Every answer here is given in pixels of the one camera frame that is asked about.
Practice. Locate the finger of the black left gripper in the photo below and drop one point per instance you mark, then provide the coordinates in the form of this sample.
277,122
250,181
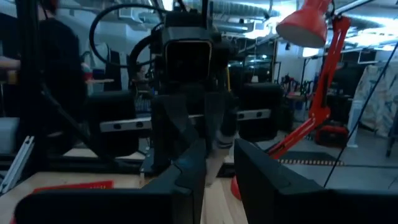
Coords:
217,112
171,130

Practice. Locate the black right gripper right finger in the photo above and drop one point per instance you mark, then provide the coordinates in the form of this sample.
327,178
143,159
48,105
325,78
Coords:
258,180

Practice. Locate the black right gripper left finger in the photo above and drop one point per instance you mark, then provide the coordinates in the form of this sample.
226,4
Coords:
192,174

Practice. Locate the red plastic basket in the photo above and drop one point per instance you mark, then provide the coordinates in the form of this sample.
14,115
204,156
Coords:
74,186

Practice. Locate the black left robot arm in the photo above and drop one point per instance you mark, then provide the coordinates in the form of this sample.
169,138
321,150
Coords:
189,26

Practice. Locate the person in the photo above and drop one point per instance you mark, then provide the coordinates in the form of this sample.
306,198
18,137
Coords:
62,71

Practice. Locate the red floor machine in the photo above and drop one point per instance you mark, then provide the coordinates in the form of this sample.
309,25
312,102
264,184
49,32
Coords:
331,137

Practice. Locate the red desk lamp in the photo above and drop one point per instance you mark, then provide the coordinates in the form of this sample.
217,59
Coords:
306,25

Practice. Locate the patterned cloth cover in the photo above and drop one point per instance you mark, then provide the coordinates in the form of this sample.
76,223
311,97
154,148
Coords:
379,102

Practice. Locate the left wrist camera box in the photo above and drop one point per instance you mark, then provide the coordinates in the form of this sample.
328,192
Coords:
188,62

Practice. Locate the silver angle bracket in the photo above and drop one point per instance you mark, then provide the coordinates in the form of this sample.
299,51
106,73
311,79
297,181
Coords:
17,165

